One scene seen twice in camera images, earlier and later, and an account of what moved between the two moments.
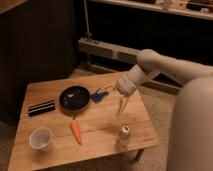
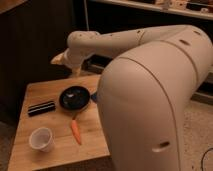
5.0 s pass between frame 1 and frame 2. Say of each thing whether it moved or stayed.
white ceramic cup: stayed
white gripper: moved
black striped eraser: stayed
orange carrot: stayed
